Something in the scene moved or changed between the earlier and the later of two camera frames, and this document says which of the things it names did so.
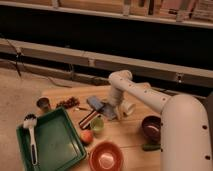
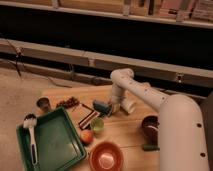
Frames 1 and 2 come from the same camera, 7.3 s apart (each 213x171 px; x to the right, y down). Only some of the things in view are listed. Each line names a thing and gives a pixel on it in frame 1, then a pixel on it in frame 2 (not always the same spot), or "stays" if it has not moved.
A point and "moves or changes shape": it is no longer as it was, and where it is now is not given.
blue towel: [101, 107] moves or changes shape
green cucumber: [151, 147] stays
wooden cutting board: [93, 115] stays
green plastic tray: [57, 143] stays
